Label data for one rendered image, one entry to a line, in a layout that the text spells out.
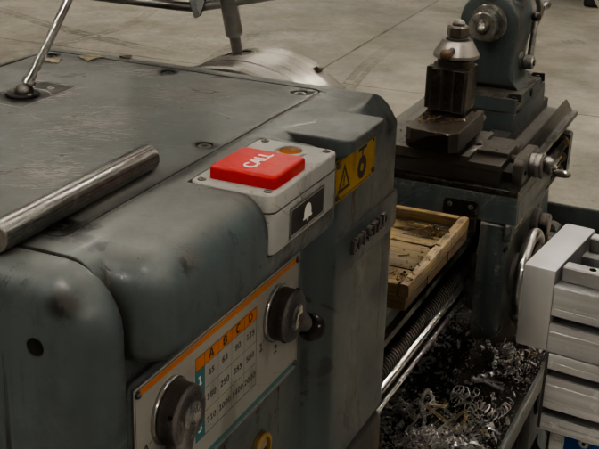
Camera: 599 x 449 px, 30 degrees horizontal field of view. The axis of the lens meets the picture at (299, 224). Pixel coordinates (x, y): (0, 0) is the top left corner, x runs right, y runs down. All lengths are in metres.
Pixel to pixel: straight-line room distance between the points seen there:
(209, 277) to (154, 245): 0.05
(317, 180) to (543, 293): 0.30
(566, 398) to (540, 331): 0.08
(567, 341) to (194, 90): 0.46
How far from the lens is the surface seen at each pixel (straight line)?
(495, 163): 1.93
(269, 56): 1.41
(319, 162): 0.96
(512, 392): 2.07
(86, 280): 0.76
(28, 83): 1.16
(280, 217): 0.90
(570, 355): 1.16
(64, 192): 0.83
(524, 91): 2.52
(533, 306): 1.15
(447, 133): 1.88
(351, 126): 1.07
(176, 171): 0.93
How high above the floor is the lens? 1.56
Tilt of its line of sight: 22 degrees down
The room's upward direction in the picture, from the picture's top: 2 degrees clockwise
